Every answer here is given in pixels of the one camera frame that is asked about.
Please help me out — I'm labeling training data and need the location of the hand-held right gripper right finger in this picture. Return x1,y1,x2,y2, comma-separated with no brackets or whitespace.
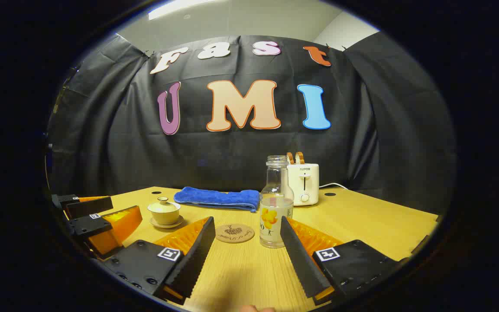
279,215,411,306

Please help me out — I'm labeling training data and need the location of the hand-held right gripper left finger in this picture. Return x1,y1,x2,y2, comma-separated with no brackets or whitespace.
101,216,217,306

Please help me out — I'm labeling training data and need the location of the round cork coaster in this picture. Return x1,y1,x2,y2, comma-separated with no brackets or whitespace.
215,224,255,244

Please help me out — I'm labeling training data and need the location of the cream teacup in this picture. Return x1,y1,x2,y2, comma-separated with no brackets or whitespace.
147,202,181,225

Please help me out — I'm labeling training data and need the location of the clear glass water bottle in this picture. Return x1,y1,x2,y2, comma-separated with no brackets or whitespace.
259,156,295,249

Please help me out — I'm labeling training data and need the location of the cream saucer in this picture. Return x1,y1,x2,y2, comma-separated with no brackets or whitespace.
149,215,185,229

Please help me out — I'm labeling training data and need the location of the black backdrop cloth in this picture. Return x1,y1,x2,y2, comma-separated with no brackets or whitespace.
47,32,457,216

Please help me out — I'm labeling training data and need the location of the blue folded towel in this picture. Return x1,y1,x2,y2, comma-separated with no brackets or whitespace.
174,186,261,213

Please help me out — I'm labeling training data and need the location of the white toaster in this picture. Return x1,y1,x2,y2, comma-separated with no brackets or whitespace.
287,163,320,206

